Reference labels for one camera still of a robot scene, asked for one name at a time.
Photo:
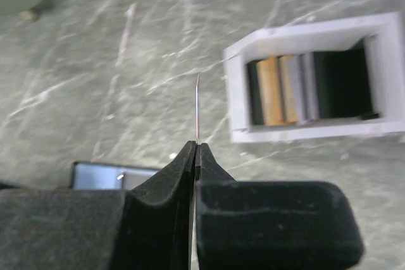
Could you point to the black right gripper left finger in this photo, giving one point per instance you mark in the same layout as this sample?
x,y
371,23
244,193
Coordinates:
x,y
148,227

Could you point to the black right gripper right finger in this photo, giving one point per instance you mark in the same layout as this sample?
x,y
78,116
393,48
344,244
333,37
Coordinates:
x,y
271,224

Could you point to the black card holder wallet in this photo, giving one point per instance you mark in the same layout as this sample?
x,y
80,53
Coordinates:
x,y
103,176

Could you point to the grey credit card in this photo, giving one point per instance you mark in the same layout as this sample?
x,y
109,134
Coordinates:
x,y
197,110

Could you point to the white card tray box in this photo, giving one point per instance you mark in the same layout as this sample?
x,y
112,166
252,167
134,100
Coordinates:
x,y
382,38

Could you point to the remaining cards in tray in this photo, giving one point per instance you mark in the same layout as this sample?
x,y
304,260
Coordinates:
x,y
301,89

